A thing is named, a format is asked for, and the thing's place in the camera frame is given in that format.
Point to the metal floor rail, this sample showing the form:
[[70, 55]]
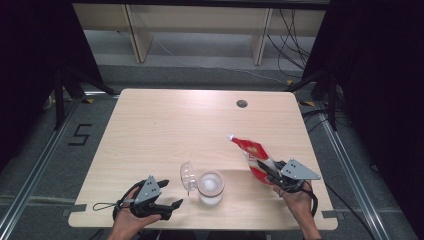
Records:
[[36, 163], [350, 173]]

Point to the red spout pouch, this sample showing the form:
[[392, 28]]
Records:
[[253, 151]]

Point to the grey tape strip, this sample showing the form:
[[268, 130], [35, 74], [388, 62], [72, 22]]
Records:
[[77, 208], [330, 214]]

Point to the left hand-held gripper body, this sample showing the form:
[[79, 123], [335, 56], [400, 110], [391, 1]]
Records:
[[149, 191]]

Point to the person's left hand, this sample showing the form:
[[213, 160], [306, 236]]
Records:
[[125, 223]]

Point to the clear jar with hinged lid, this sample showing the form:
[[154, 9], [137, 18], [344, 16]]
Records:
[[210, 185]]

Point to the black curtain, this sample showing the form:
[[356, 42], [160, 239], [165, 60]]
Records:
[[383, 83], [33, 66]]

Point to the light wooden shelf unit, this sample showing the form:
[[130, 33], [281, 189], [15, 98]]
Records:
[[200, 16]]

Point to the person's right hand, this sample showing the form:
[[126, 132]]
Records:
[[300, 203]]

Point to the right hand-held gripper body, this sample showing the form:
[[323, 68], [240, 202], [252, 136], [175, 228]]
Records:
[[298, 171]]

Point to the black metal stand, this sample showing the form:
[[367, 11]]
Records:
[[328, 96], [66, 90]]

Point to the yellow black floor marker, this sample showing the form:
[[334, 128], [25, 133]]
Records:
[[289, 82], [307, 103], [88, 100]]

